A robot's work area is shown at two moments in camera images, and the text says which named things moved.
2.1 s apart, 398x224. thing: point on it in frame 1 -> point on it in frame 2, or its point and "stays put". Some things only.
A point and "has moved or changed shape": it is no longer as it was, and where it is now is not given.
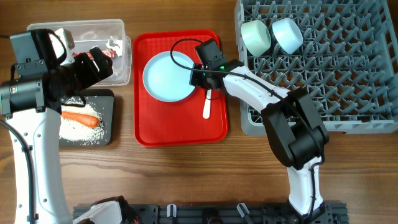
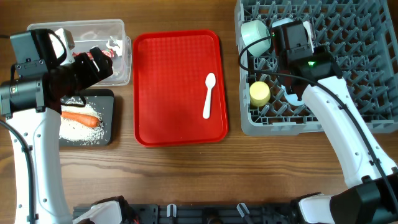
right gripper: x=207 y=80 -> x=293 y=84
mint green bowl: x=256 y=37 stays put
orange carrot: x=87 y=120 stays put
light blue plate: x=165 y=80 has moved or changed shape
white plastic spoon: x=207 y=106 stays put
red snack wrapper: x=108 y=52 stays put
